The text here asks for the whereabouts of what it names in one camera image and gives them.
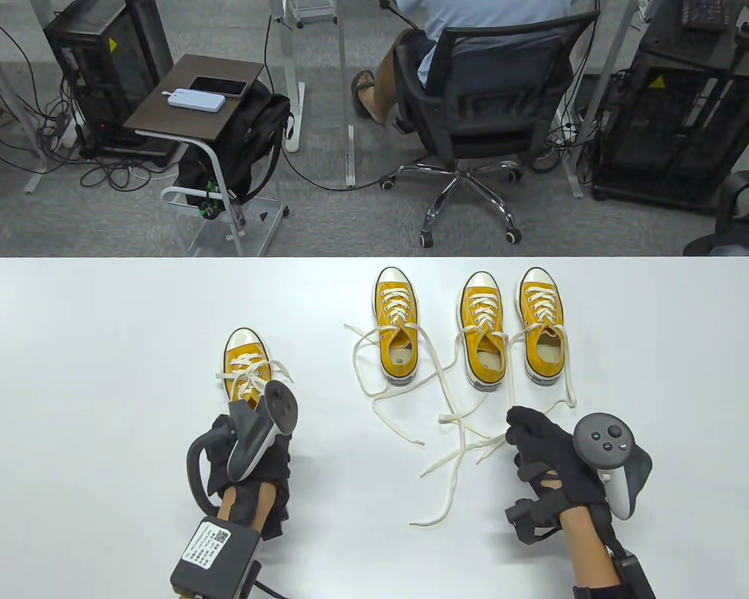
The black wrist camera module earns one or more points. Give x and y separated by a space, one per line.
527 521

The person's left hand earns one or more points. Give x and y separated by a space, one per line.
282 474

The black mesh office chair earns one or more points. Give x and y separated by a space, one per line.
499 93

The white drawer unit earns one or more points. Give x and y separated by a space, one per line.
312 9

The person's left forearm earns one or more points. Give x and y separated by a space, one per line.
249 505

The light blue power bank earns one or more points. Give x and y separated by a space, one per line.
196 100

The person's right forearm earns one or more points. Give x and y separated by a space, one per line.
583 549

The black backpack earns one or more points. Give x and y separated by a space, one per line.
249 137

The black computer tower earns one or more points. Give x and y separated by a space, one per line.
112 68

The person's right hand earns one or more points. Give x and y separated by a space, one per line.
543 449

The black keyboard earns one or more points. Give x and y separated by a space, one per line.
705 14

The black computer cabinet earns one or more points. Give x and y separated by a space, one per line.
674 112

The brown side table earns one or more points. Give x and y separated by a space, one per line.
162 112

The white desk leg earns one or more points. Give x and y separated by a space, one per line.
347 125
17 109
290 81
595 118

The black smartphone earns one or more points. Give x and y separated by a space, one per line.
218 86

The black forearm electronics box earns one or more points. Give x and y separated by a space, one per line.
215 555
633 577

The dark grey hand controller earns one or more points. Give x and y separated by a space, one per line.
268 412
605 440

